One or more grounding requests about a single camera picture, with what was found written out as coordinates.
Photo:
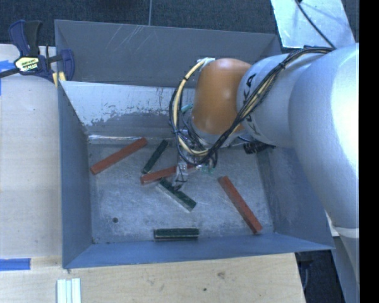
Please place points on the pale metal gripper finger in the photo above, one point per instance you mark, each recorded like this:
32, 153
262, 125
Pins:
177, 176
184, 178

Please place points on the dark green flat block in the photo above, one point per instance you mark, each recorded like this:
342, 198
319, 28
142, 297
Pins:
176, 234
183, 197
154, 157

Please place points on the red-brown flat block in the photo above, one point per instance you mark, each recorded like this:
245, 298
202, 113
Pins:
156, 175
240, 204
118, 156

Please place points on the grey metal bin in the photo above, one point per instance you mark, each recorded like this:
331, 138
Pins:
129, 219

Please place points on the pale wood flat board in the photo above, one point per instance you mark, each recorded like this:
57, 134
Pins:
28, 169

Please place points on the black cylinder on white bracket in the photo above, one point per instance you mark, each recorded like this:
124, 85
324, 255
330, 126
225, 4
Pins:
255, 147

